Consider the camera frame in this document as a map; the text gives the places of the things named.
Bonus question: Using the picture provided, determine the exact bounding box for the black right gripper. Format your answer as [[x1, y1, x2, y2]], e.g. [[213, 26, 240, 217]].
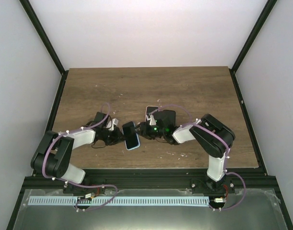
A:
[[131, 122, 165, 140]]

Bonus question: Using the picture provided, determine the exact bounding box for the light blue phone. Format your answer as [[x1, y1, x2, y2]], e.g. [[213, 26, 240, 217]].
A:
[[123, 121, 141, 151]]

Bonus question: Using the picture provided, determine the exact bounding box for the black phone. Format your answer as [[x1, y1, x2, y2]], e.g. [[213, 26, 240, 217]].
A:
[[156, 110, 176, 127]]

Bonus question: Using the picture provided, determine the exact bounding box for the pink phone case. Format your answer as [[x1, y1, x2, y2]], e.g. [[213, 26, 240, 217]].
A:
[[144, 105, 159, 122]]

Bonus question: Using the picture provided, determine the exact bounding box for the white phone dual camera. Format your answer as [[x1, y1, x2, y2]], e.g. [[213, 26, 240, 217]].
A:
[[145, 106, 158, 114]]

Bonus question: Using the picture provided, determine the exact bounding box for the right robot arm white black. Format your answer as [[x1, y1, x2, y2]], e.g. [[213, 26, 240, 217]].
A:
[[135, 110, 235, 193]]

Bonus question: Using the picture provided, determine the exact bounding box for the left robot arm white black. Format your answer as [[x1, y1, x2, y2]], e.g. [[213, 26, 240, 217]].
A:
[[30, 112, 125, 194]]

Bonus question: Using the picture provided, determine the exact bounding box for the light blue slotted strip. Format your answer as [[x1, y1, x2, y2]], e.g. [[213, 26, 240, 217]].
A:
[[28, 196, 210, 207]]

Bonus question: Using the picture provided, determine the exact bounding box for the metal front plate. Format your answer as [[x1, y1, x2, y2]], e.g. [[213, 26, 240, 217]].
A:
[[13, 189, 287, 230]]

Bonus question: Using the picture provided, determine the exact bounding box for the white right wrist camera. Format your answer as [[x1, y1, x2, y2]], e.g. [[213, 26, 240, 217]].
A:
[[146, 114, 156, 126]]

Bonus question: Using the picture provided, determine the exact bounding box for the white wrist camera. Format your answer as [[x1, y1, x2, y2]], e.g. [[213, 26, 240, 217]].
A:
[[106, 118, 118, 131], [146, 114, 156, 126]]

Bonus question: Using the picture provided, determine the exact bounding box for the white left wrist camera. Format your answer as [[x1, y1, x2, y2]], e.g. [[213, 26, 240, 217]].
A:
[[106, 118, 118, 131]]

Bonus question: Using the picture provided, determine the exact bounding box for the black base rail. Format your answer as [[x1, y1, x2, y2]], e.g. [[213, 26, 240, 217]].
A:
[[22, 168, 279, 195]]

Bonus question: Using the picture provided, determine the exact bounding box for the black frame post left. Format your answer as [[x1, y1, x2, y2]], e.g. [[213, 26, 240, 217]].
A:
[[18, 0, 66, 74]]

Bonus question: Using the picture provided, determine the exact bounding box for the black frame post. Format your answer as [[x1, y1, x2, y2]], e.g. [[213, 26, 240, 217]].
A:
[[18, 0, 66, 74], [229, 0, 279, 72]]

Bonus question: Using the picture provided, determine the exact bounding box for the black frame post right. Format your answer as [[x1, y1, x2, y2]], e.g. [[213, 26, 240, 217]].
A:
[[229, 0, 279, 72]]

